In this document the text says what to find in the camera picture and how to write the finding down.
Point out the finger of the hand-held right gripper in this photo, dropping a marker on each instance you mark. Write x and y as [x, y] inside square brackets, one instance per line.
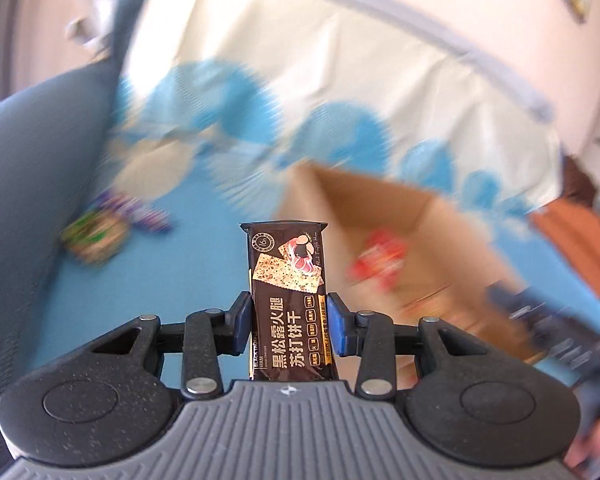
[505, 300]

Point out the fan print cover sheet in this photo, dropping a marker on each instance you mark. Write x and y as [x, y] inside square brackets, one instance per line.
[280, 60]

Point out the clear red-ended snack packet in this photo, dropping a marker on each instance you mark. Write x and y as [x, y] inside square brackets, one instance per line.
[387, 245]

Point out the purple snack packet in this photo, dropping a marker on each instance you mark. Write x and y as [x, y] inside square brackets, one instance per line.
[135, 212]

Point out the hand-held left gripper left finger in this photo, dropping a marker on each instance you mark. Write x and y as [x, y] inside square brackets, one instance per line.
[242, 325]

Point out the dark brown cracker packet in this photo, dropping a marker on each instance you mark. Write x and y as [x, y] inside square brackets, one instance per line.
[290, 310]

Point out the green rice cracker packet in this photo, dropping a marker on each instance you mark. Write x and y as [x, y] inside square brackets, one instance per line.
[95, 237]

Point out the orange cushion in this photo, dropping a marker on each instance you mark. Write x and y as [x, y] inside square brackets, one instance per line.
[580, 245]

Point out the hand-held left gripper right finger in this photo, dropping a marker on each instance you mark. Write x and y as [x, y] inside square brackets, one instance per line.
[336, 325]

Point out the red snack packet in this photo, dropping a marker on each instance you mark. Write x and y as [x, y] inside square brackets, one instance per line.
[372, 272]

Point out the cardboard box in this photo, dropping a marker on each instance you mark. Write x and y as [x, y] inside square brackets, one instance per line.
[380, 205]

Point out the blue sofa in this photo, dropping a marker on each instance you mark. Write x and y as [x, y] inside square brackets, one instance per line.
[20, 185]

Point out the brown cloth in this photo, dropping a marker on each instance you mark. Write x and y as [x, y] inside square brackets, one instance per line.
[580, 180]

